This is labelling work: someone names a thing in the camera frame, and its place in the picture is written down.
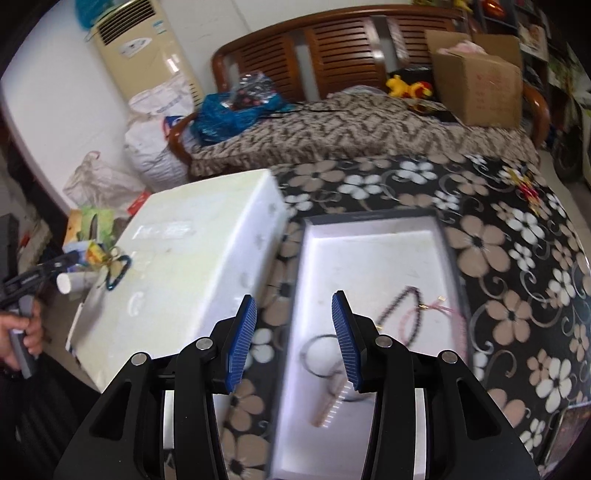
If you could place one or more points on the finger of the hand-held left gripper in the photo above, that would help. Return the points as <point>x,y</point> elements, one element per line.
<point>67,261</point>
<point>46,277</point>

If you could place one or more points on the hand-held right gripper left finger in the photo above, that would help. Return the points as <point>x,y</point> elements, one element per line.
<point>242,341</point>

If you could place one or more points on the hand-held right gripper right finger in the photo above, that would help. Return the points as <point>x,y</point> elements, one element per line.
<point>346,341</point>

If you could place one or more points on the white-lined dark box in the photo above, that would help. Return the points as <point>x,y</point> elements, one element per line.
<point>378,258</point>

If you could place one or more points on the person's left hand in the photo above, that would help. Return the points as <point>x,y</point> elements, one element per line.
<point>30,337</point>

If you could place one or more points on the white cylinder cup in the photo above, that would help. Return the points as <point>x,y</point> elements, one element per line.
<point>76,281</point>

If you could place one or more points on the yellow green small box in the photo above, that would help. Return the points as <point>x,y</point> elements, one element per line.
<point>97,254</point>

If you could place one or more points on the green tissue box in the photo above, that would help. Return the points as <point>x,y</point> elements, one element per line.
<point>87,221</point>

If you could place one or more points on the white plastic bag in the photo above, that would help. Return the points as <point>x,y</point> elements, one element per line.
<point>101,182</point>

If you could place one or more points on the small red box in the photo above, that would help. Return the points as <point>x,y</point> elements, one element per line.
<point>138,203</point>

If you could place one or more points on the white foam board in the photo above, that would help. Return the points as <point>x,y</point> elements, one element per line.
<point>194,230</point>

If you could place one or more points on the round white board wooden rim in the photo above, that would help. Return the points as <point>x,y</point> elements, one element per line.
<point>46,115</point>

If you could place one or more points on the white woven sack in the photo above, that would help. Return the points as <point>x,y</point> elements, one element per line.
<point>157,138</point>

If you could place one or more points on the blue plastic bag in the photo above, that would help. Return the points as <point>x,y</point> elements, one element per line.
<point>217,120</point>

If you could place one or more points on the patterned brown blanket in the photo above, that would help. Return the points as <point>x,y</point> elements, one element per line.
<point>351,134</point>

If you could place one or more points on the beige standing air conditioner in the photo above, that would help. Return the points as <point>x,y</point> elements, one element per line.
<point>143,50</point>

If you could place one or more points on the red gold knot ornament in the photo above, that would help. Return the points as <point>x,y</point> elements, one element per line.
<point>524,187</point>

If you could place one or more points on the clear crinkled plastic bag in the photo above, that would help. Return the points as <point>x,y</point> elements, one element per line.
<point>251,90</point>

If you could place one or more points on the yellow red plush toy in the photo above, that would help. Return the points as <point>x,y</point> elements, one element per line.
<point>401,86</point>

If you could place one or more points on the wooden slatted sofa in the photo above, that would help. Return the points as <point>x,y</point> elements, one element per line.
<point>341,55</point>

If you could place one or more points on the brown cardboard box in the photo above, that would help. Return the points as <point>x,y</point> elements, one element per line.
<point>480,87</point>

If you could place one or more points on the pink cloth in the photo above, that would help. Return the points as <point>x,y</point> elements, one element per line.
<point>461,46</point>

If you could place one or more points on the display shelf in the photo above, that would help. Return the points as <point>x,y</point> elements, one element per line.
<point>531,37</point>

